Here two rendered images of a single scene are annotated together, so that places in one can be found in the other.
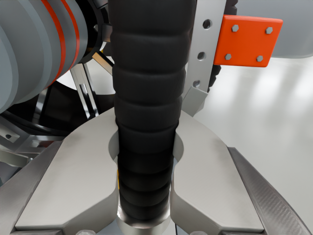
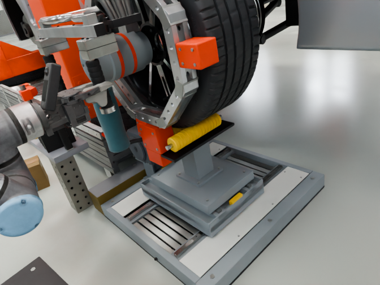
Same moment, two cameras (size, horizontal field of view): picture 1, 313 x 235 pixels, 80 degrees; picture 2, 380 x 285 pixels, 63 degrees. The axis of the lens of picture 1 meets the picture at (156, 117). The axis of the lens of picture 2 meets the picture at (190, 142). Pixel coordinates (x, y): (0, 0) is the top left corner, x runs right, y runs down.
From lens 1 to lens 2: 0.86 m
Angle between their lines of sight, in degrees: 49
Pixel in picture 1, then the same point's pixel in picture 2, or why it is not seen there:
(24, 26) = (104, 58)
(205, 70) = (178, 70)
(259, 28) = (188, 48)
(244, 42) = (186, 56)
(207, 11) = (169, 42)
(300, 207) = not seen: outside the picture
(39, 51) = (110, 64)
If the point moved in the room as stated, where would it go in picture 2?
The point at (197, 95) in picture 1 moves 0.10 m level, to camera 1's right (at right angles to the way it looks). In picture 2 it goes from (178, 85) to (201, 89)
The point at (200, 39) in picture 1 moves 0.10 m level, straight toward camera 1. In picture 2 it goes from (171, 55) to (139, 64)
